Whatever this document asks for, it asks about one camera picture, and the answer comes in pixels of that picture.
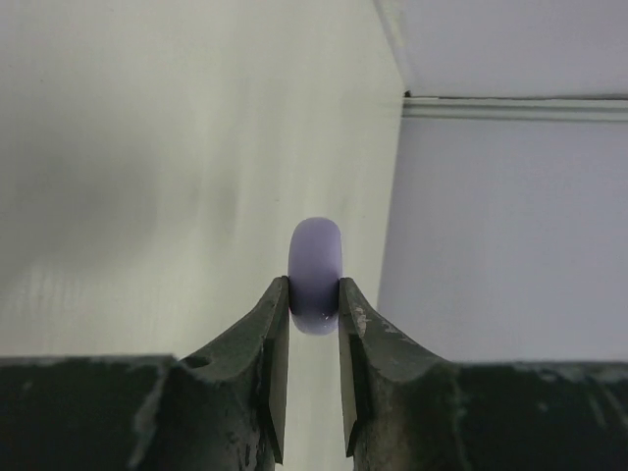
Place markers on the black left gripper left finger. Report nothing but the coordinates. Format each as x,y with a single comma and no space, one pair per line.
223,407

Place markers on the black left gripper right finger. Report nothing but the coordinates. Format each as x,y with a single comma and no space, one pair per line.
406,408

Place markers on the purple earbud charging case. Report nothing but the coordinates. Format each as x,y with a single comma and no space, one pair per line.
314,272

